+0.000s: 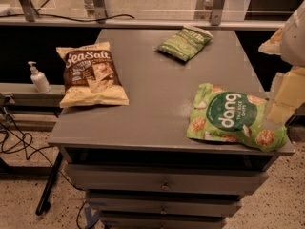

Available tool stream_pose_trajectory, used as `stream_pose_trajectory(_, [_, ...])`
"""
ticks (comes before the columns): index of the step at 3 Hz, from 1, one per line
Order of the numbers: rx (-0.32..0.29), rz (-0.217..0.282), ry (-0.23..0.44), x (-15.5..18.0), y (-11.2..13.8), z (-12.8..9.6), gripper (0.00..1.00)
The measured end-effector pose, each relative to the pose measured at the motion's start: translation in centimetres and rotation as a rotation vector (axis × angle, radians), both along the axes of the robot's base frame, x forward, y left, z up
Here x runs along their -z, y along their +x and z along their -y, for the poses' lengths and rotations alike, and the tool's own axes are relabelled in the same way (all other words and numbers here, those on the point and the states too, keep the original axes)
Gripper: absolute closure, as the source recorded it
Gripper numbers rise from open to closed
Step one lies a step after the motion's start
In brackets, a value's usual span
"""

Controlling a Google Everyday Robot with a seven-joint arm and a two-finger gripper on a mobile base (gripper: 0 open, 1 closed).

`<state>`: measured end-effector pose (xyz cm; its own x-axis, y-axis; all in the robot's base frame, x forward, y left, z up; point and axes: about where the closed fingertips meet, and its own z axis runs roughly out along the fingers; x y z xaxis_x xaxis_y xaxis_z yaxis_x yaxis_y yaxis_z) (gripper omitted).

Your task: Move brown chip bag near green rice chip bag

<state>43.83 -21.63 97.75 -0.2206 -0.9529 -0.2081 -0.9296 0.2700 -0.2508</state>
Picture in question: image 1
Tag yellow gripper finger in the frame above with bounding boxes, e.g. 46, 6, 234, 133
266, 66, 305, 123

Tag brown sea salt chip bag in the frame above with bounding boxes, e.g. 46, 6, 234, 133
56, 42, 129, 108

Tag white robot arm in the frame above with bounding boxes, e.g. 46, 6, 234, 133
258, 1, 305, 124

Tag green dang rice chip bag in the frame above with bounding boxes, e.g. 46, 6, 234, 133
186, 83, 288, 152

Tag small green chip bag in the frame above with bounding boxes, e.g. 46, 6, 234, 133
156, 26, 214, 62

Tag grey drawer cabinet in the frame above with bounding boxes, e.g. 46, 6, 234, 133
47, 28, 295, 229

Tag white pump dispenser bottle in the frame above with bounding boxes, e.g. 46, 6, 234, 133
28, 61, 51, 94

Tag black stand leg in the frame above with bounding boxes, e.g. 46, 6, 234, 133
35, 154, 63, 216

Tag metal railing frame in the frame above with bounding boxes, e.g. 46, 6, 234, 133
0, 0, 305, 31

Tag black cables on floor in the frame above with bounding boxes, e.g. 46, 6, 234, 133
0, 105, 106, 229

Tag black cable on ledge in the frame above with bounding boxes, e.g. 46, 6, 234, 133
0, 12, 136, 23

